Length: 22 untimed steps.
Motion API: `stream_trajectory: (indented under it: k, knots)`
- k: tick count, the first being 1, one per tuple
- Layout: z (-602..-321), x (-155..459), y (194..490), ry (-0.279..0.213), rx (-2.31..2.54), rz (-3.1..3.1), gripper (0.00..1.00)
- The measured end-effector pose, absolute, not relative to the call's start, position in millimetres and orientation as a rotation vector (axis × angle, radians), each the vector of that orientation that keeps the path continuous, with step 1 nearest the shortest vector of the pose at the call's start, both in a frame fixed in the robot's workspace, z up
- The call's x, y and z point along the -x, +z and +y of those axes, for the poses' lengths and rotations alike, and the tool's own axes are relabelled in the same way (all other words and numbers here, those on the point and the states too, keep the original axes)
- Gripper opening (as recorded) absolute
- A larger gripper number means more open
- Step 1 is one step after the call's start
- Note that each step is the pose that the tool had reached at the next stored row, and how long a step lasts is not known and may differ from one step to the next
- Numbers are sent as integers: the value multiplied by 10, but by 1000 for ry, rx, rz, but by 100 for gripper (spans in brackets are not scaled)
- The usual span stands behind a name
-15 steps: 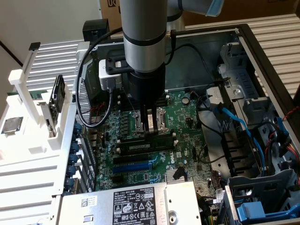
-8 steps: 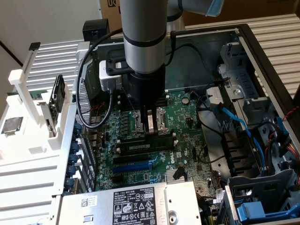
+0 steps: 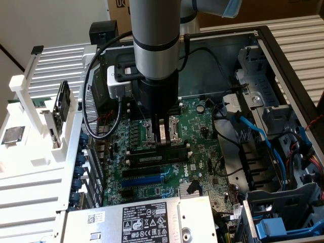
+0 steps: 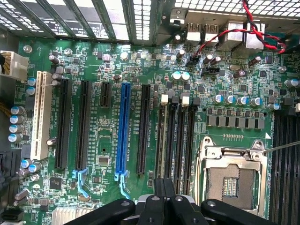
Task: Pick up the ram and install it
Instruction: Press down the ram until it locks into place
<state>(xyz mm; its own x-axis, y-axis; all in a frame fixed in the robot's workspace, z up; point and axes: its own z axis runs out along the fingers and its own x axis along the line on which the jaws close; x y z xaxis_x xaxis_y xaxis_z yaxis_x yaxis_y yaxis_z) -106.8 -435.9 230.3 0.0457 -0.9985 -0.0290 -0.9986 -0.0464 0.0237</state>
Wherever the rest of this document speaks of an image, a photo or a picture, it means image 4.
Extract metal CPU socket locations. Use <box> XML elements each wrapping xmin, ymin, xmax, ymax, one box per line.
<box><xmin>195</xmin><ymin>136</ymin><xmax>268</xmax><ymax>218</ymax></box>

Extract long black expansion slot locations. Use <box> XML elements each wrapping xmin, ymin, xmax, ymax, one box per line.
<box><xmin>136</xmin><ymin>84</ymin><xmax>151</xmax><ymax>174</ymax></box>
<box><xmin>72</xmin><ymin>80</ymin><xmax>92</xmax><ymax>200</ymax></box>
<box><xmin>54</xmin><ymin>78</ymin><xmax>73</xmax><ymax>170</ymax></box>

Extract silver finned heatsink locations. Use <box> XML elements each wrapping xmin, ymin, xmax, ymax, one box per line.
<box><xmin>52</xmin><ymin>206</ymin><xmax>95</xmax><ymax>225</ymax></box>

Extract blue expansion slot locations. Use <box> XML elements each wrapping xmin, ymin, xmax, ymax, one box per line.
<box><xmin>114</xmin><ymin>82</ymin><xmax>132</xmax><ymax>200</ymax></box>

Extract green Dell motherboard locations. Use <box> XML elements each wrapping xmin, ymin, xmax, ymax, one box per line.
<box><xmin>0</xmin><ymin>35</ymin><xmax>300</xmax><ymax>225</ymax></box>

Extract thin metal locking lever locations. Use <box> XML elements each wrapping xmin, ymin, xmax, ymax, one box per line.
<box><xmin>263</xmin><ymin>140</ymin><xmax>300</xmax><ymax>155</ymax></box>

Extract short black expansion slot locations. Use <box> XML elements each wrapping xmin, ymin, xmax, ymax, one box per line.
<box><xmin>100</xmin><ymin>82</ymin><xmax>113</xmax><ymax>108</ymax></box>

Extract white expansion slot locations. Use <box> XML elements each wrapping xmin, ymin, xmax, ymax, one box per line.
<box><xmin>30</xmin><ymin>71</ymin><xmax>53</xmax><ymax>161</ymax></box>

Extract open grey PC case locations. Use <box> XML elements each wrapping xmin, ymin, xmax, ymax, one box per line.
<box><xmin>0</xmin><ymin>0</ymin><xmax>300</xmax><ymax>211</ymax></box>

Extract power wires with white plug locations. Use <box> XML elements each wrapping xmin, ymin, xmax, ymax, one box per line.
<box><xmin>0</xmin><ymin>50</ymin><xmax>30</xmax><ymax>118</ymax></box>

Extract twisted red black wire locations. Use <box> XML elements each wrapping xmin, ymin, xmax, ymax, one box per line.
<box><xmin>187</xmin><ymin>0</ymin><xmax>287</xmax><ymax>66</ymax></box>

